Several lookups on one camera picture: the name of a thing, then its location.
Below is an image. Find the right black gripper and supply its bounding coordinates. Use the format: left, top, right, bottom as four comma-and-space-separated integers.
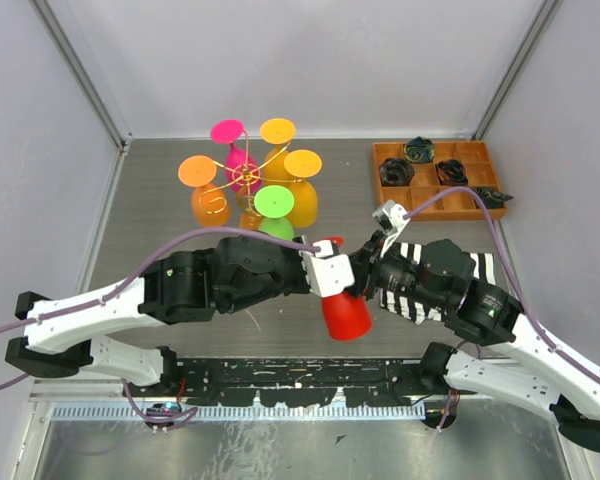
346, 228, 445, 309

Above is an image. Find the red plastic wine glass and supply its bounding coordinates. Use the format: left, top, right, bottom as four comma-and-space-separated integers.
317, 233, 374, 343

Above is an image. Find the green plastic wine glass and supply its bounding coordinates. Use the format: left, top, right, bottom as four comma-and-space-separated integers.
254, 185, 295, 241

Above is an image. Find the orange plastic wine glass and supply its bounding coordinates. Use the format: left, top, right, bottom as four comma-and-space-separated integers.
178, 155, 231, 227

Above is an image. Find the gold wire wine glass rack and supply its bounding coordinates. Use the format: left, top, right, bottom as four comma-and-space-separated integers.
191, 119, 293, 230

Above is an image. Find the yellow wine glass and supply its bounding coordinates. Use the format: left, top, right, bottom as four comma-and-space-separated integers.
260, 118, 295, 184
284, 149, 322, 228

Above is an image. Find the magenta plastic wine glass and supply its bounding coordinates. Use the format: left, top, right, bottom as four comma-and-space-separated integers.
210, 119, 262, 194

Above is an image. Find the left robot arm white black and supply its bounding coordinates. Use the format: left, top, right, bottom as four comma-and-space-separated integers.
5, 236, 310, 396

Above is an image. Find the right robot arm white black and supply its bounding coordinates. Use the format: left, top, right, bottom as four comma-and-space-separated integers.
350, 232, 600, 453

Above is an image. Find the dark rolled tie left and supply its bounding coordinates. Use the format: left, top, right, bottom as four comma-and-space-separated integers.
379, 157, 415, 187

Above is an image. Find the dark rolled tie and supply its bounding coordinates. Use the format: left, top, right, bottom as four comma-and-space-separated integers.
436, 159, 469, 186
472, 186, 514, 209
404, 136, 435, 164
379, 157, 415, 187

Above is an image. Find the dark rolled tie top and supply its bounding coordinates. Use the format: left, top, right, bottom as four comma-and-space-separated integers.
404, 136, 435, 164

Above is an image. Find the dark rolled tie middle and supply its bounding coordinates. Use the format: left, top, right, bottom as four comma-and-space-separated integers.
436, 159, 469, 186

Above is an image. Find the black white striped cloth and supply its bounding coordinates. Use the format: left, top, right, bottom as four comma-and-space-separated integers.
379, 242, 496, 325

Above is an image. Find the wooden compartment tray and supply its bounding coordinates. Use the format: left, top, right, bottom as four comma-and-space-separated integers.
371, 139, 500, 222

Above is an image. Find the dark rolled tie right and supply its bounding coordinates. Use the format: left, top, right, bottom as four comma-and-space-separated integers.
472, 186, 514, 209

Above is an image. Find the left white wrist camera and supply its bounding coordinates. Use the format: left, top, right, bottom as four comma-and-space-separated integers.
300, 237, 355, 298

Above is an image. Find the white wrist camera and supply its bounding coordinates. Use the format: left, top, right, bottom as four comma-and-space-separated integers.
300, 237, 355, 298
372, 200, 410, 258

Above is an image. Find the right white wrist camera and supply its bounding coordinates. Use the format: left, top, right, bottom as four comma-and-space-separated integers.
372, 200, 410, 258

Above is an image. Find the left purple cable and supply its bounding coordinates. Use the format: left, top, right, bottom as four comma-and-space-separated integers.
0, 227, 321, 436

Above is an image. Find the purple cable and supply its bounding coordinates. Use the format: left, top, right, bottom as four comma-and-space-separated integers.
0, 227, 321, 436
402, 185, 600, 394

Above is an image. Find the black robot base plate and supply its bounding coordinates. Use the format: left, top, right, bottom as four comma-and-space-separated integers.
129, 358, 447, 408

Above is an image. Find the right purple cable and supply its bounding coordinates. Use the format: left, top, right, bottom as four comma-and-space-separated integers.
402, 185, 600, 394

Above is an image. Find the grey slotted cable duct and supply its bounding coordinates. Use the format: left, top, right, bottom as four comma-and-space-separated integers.
50, 402, 426, 422

